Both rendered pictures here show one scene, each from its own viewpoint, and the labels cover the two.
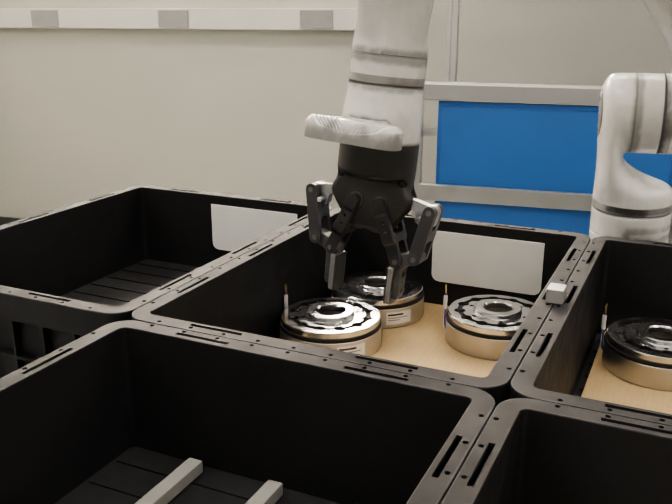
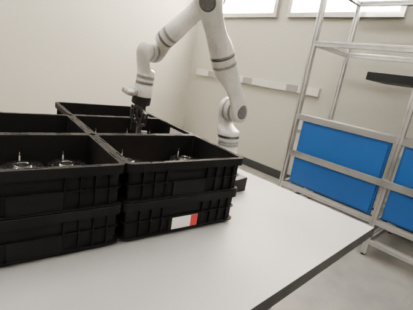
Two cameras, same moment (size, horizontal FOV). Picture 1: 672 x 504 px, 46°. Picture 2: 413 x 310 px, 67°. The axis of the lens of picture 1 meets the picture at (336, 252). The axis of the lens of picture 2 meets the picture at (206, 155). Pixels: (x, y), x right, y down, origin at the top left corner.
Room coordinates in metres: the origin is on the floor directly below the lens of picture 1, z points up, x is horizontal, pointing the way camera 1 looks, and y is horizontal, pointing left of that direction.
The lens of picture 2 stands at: (-0.25, -0.88, 1.19)
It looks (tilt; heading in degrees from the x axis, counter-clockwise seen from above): 15 degrees down; 27
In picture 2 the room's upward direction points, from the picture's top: 9 degrees clockwise
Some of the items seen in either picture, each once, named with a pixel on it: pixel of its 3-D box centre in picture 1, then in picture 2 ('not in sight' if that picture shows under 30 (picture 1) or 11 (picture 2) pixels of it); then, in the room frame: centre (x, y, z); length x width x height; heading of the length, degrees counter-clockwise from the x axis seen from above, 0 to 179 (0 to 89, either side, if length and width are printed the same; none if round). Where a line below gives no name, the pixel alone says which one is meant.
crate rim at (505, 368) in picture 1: (393, 281); (132, 127); (0.69, -0.05, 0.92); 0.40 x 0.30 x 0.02; 155
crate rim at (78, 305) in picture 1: (133, 242); (107, 112); (0.82, 0.22, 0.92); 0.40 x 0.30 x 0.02; 155
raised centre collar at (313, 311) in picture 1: (330, 312); not in sight; (0.75, 0.01, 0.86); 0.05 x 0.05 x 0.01
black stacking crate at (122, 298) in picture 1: (136, 287); (106, 123); (0.82, 0.22, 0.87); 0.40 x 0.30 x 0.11; 155
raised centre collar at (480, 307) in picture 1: (497, 309); not in sight; (0.76, -0.17, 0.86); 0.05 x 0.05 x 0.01
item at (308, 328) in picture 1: (330, 317); not in sight; (0.75, 0.01, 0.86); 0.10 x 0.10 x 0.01
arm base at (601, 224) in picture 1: (623, 272); (225, 155); (0.94, -0.36, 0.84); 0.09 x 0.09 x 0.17; 67
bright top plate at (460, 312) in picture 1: (497, 314); not in sight; (0.76, -0.17, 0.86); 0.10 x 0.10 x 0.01
